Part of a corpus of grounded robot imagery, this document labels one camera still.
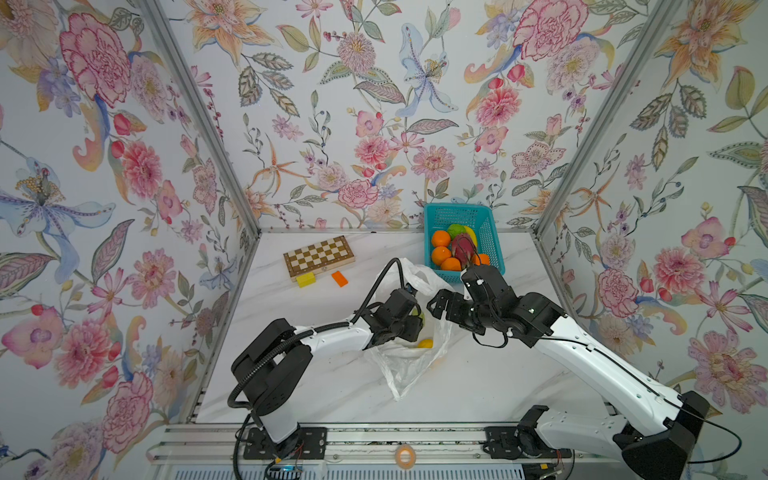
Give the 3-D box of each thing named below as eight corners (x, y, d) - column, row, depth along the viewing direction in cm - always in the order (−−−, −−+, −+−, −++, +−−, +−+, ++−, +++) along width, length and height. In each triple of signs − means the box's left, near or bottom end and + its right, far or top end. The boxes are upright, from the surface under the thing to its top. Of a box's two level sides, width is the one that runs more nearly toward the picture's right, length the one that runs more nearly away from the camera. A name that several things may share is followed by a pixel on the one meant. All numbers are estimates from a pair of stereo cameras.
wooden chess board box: (291, 282, 107) (289, 277, 105) (283, 256, 115) (281, 251, 113) (355, 261, 113) (354, 256, 111) (344, 238, 121) (343, 233, 119)
